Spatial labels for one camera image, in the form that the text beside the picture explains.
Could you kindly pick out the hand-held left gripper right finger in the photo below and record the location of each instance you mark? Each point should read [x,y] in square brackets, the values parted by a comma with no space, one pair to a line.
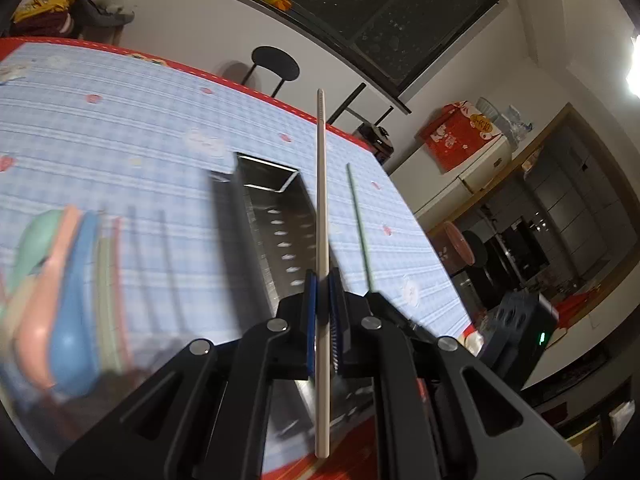
[334,320]

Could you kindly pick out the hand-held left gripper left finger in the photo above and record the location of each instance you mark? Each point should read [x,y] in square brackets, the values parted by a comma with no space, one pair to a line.
[310,320]

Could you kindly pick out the steel utensil box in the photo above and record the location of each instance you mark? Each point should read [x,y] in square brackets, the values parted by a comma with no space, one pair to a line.
[280,240]

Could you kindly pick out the green chopstick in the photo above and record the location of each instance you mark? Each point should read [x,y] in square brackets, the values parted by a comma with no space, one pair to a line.
[106,300]
[357,220]

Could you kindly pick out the beige chopstick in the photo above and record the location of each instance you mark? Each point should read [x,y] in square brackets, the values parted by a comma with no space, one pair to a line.
[321,185]

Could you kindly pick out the pink chopstick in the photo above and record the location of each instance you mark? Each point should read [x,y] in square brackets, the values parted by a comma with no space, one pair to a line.
[119,260]

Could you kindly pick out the blue spoon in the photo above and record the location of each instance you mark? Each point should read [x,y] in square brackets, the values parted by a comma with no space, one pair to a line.
[75,340]

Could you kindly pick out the pink spoon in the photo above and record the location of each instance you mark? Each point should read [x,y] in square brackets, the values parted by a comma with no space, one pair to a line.
[40,310]

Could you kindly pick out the green spoon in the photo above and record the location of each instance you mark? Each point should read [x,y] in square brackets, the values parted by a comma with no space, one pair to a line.
[35,240]

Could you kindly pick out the pink trash bin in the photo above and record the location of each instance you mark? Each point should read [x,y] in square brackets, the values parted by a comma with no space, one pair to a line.
[452,245]

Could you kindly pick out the dark kitchen cabinet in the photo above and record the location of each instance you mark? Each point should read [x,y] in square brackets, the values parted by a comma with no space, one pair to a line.
[565,200]

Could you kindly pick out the white fridge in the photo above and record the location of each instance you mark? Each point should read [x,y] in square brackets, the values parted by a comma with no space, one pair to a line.
[492,155]

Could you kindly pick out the rice cooker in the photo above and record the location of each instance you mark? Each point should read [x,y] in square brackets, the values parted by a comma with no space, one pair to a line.
[375,140]

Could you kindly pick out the red printed cloth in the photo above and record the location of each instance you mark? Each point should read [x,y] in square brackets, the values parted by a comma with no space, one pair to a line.
[450,140]

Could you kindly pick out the clear plastic bottles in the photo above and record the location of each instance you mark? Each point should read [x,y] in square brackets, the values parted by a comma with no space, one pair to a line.
[515,125]

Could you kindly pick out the black metal rack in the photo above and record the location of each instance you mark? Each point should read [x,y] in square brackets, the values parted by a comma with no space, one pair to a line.
[350,100]

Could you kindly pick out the white bowl stack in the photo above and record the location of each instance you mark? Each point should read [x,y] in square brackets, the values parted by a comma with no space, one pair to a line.
[487,107]

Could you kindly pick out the black round-back chair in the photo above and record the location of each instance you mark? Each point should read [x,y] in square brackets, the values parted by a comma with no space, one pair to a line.
[275,60]

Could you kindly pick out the ceiling light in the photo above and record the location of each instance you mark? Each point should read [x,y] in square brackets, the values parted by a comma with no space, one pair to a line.
[634,65]

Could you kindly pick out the dark window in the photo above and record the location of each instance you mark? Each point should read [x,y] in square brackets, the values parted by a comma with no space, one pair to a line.
[390,15]

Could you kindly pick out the grey stool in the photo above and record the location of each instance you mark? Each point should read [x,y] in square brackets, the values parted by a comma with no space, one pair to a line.
[100,15]

